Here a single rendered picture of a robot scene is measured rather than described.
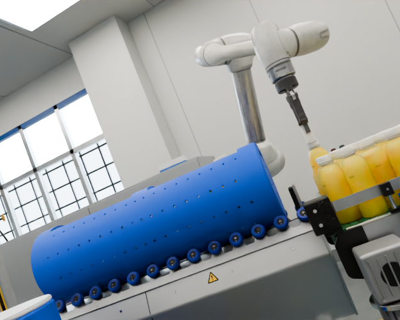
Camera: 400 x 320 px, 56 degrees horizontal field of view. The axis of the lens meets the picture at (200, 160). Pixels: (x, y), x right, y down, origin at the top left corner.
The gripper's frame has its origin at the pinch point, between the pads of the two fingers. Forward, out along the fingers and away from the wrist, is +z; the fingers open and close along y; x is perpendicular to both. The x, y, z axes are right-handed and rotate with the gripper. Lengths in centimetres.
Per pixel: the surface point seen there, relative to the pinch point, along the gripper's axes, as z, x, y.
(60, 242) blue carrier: 2, -91, 15
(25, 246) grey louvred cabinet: -14, -253, -170
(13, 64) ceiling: -220, -250, -247
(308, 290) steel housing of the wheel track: 44.1, -19.4, 13.4
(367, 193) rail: 22.1, 5.8, 22.9
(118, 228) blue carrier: 5, -69, 16
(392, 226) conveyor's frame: 31.7, 7.8, 25.0
